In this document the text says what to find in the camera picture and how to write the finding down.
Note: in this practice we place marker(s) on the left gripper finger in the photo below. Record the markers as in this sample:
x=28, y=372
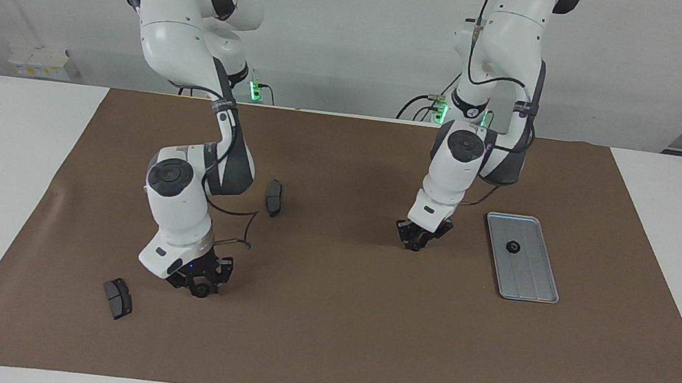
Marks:
x=407, y=243
x=426, y=243

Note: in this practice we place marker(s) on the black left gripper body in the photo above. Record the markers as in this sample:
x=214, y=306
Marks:
x=417, y=233

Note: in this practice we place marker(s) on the silver metal tray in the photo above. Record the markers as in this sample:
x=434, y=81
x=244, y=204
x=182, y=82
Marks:
x=532, y=280

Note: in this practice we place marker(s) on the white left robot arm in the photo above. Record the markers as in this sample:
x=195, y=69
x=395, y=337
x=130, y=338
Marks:
x=454, y=166

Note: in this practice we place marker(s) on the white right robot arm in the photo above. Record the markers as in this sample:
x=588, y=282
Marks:
x=179, y=211

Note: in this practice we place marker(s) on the slim dark brake pad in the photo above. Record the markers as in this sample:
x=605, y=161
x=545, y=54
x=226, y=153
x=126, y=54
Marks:
x=273, y=199

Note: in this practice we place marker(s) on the brown paper table mat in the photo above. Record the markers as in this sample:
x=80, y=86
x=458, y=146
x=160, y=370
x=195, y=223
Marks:
x=328, y=346

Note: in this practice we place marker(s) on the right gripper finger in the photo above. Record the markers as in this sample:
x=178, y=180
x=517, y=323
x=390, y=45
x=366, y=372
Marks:
x=191, y=286
x=213, y=286

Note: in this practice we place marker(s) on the split-face dark brake pad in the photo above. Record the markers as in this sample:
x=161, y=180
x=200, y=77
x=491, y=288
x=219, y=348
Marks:
x=118, y=301

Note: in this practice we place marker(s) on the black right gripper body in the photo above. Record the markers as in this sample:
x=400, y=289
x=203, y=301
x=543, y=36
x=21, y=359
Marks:
x=198, y=268

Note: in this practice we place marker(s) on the white wall socket box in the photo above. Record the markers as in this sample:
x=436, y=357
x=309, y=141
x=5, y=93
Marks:
x=38, y=60

